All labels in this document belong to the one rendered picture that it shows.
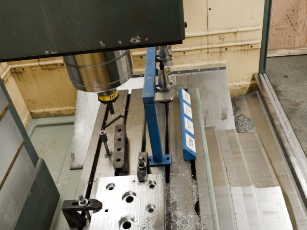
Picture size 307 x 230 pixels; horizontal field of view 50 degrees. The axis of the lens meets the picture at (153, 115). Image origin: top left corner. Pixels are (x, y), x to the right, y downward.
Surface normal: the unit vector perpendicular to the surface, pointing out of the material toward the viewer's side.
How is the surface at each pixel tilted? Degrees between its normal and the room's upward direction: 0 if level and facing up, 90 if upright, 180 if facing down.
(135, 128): 0
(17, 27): 90
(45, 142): 0
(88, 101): 24
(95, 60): 90
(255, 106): 17
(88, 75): 90
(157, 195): 0
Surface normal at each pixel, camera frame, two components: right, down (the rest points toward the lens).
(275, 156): -0.41, -0.73
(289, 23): -0.08, 0.61
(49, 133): -0.12, -0.79
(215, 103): -0.12, -0.47
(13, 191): 0.99, -0.07
